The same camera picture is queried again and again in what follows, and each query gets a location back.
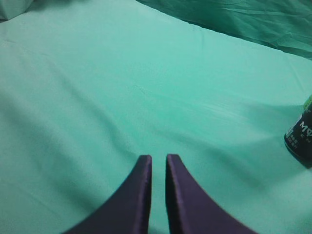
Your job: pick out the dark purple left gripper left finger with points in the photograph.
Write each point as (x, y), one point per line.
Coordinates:
(127, 210)

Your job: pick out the black Monster energy can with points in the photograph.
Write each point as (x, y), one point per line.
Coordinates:
(298, 139)

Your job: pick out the green table cloth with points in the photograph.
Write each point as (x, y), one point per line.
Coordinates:
(87, 86)

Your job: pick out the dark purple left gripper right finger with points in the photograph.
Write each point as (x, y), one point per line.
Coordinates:
(190, 210)

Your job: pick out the green backdrop cloth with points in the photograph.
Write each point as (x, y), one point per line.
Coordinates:
(284, 25)

